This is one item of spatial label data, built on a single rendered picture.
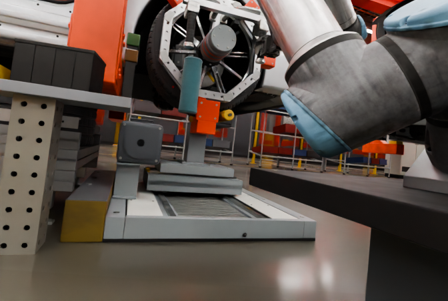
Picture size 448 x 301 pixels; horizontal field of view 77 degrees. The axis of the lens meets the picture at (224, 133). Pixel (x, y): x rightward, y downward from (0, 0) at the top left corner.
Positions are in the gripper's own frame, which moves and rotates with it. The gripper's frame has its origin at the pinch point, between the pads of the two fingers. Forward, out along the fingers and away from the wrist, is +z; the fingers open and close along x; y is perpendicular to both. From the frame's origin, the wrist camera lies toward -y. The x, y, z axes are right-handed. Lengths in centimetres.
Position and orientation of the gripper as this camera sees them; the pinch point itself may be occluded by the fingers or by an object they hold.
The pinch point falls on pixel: (259, 46)
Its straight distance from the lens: 140.5
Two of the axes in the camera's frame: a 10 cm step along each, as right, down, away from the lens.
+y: -1.0, 9.9, -0.5
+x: 9.4, 1.1, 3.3
